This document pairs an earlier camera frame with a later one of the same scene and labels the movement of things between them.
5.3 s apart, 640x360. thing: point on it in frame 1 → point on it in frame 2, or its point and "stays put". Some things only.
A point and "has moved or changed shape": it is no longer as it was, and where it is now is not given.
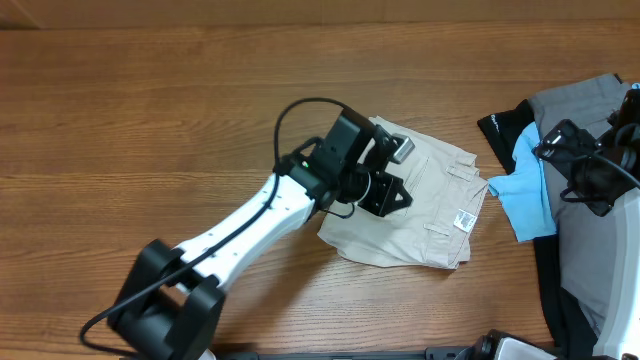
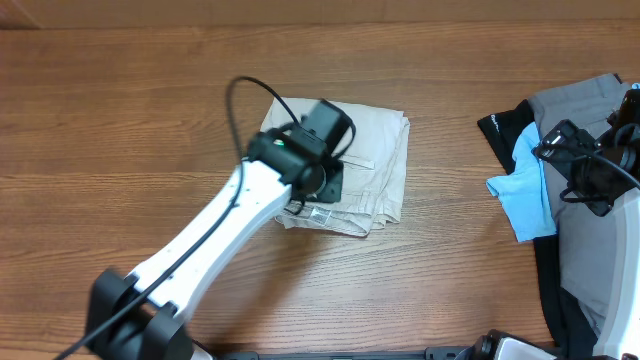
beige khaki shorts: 435,229 has moved or changed shape
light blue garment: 526,189 stays put
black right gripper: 574,139 stays put
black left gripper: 382,201 → 334,189
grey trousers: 584,233 stays put
